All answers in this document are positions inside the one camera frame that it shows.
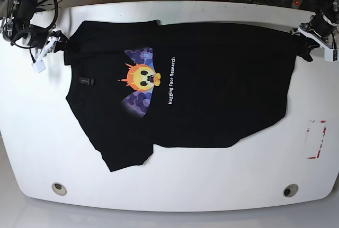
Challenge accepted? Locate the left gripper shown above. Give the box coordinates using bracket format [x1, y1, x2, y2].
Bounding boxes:
[290, 13, 338, 62]

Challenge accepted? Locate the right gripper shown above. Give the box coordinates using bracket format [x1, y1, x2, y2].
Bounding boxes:
[26, 28, 66, 62]

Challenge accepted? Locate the black graphic T-shirt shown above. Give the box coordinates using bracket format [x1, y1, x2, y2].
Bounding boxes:
[64, 21, 310, 172]

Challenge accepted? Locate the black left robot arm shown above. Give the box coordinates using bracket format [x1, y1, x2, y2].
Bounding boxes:
[290, 0, 338, 62]

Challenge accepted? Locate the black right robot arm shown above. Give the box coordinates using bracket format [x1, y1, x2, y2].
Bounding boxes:
[1, 0, 68, 64]

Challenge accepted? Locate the red tape rectangle marking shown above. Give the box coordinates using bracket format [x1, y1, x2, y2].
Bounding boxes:
[305, 120, 327, 160]

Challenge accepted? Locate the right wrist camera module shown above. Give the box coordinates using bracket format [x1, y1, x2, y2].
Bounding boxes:
[32, 60, 46, 74]

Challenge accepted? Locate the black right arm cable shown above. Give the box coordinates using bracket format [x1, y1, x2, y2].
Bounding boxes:
[10, 0, 59, 49]

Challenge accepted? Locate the left table cable grommet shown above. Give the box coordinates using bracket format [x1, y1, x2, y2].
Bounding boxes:
[52, 183, 67, 196]

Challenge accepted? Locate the table cable grommet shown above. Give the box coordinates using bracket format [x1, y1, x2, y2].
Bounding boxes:
[52, 183, 67, 196]
[283, 184, 299, 198]

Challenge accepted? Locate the right table cable grommet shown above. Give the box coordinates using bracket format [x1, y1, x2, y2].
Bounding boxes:
[283, 184, 299, 198]

